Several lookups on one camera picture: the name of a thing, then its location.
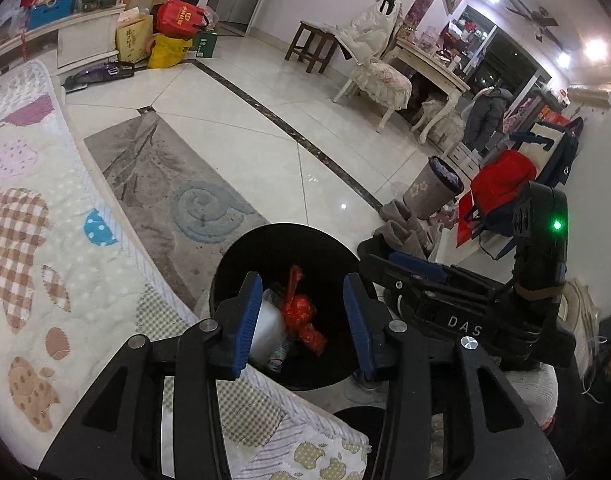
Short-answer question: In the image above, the patchwork quilted table cover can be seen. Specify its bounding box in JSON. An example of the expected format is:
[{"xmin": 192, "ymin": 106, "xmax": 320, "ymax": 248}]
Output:
[{"xmin": 0, "ymin": 61, "xmax": 369, "ymax": 479}]

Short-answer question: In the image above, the cardboard gift box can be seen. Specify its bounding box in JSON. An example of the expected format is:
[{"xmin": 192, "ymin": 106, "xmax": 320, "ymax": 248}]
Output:
[{"xmin": 115, "ymin": 14, "xmax": 153, "ymax": 63}]

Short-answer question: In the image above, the white dining table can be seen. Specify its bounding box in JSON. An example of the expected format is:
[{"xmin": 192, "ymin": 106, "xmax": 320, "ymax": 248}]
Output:
[{"xmin": 391, "ymin": 39, "xmax": 470, "ymax": 144}]

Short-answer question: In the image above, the grey floor waste bin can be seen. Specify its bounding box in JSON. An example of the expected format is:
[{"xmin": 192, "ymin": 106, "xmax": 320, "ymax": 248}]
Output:
[{"xmin": 403, "ymin": 156, "xmax": 465, "ymax": 220}]

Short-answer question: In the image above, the black trash bin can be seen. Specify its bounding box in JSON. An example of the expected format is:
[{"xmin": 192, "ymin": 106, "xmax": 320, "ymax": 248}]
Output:
[{"xmin": 210, "ymin": 223, "xmax": 360, "ymax": 391}]

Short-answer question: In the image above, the yellow bag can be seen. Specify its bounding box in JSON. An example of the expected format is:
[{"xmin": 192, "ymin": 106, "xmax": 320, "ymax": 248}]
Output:
[{"xmin": 148, "ymin": 34, "xmax": 192, "ymax": 70}]

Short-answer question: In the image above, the blue storage basket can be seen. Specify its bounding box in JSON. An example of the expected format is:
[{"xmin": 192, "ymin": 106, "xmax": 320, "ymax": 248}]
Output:
[{"xmin": 28, "ymin": 0, "xmax": 75, "ymax": 30}]

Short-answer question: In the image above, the brown wooden stool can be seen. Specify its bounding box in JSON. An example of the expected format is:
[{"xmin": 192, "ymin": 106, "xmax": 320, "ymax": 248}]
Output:
[{"xmin": 284, "ymin": 21, "xmax": 339, "ymax": 74}]

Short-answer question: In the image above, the red plastic wrapper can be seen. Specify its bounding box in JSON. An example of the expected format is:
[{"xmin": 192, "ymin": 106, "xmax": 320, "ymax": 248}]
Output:
[{"xmin": 280, "ymin": 266, "xmax": 327, "ymax": 356}]

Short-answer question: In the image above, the white TV cabinet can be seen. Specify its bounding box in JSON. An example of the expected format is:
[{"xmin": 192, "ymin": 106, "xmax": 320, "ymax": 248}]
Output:
[{"xmin": 0, "ymin": 3, "xmax": 125, "ymax": 75}]

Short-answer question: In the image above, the white upholstered chair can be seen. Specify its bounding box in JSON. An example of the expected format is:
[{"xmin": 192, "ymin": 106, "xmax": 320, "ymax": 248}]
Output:
[{"xmin": 333, "ymin": 0, "xmax": 412, "ymax": 133}]

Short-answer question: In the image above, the right gloved hand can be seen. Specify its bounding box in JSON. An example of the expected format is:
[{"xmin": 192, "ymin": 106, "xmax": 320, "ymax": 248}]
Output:
[{"xmin": 505, "ymin": 363, "xmax": 558, "ymax": 430}]

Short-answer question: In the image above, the red gift bag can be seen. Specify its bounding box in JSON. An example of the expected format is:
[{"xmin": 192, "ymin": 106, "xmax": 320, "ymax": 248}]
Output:
[{"xmin": 153, "ymin": 0, "xmax": 210, "ymax": 40}]

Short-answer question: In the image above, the grey floor rug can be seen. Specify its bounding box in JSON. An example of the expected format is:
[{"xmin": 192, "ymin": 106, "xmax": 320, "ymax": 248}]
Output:
[{"xmin": 85, "ymin": 113, "xmax": 267, "ymax": 310}]

